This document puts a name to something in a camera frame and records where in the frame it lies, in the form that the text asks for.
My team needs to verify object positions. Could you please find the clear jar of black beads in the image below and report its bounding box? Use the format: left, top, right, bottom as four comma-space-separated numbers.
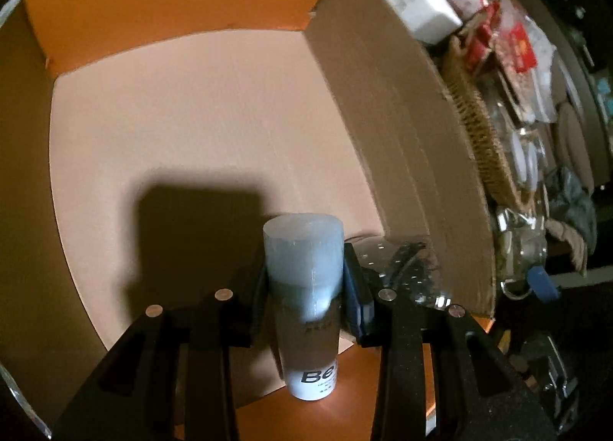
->
351, 233, 454, 310

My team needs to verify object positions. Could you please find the wicker basket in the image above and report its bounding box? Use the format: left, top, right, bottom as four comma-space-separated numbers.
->
441, 35, 534, 213

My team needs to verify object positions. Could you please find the white tube bottle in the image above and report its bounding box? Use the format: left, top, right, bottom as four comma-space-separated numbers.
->
263, 213, 344, 402

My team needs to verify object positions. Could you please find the orange cardboard box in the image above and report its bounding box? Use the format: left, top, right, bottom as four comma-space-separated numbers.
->
1, 0, 495, 425

